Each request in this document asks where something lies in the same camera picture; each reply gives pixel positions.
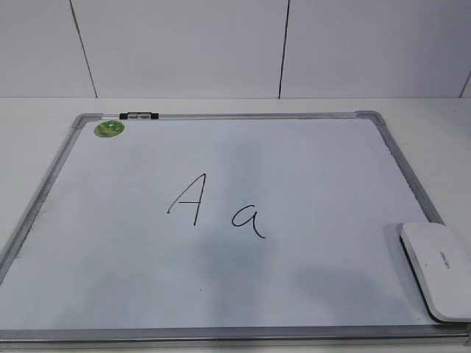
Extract white whiteboard eraser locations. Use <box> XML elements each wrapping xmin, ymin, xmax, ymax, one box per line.
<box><xmin>400</xmin><ymin>223</ymin><xmax>470</xmax><ymax>323</ymax></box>

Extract whiteboard with grey frame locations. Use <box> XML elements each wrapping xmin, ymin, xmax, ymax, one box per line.
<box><xmin>1</xmin><ymin>111</ymin><xmax>470</xmax><ymax>349</ymax></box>

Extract black silver hanging clip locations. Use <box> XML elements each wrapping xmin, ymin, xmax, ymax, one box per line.
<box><xmin>119</xmin><ymin>112</ymin><xmax>159</xmax><ymax>120</ymax></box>

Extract green round sticker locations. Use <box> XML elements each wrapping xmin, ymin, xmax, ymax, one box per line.
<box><xmin>94</xmin><ymin>121</ymin><xmax>125</xmax><ymax>138</ymax></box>

